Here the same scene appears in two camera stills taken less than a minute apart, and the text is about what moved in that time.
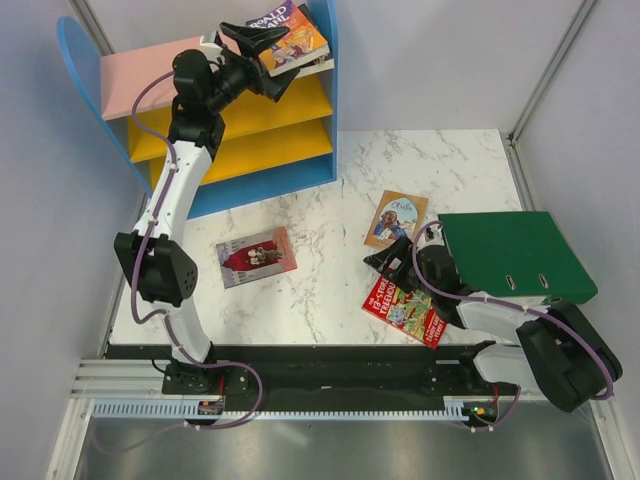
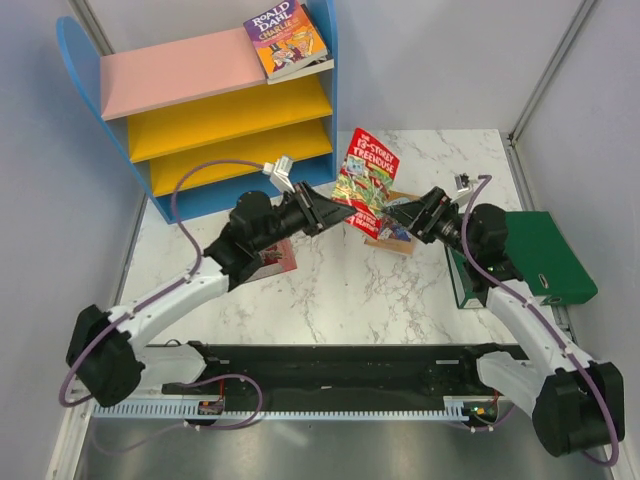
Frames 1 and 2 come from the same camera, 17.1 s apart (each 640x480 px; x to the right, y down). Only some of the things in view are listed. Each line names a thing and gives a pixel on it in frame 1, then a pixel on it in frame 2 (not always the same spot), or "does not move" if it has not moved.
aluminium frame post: x=551 y=67 does not move
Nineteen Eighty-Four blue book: x=327 y=63 does not move
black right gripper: x=379 y=261 → x=435 y=202
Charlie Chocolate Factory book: x=301 y=45 does not move
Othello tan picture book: x=398 y=215 does not move
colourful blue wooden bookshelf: x=269 y=148 does not move
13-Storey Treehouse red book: x=412 y=311 → x=364 y=182
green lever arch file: x=516 y=253 does not move
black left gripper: x=249 y=41 → x=315 y=206
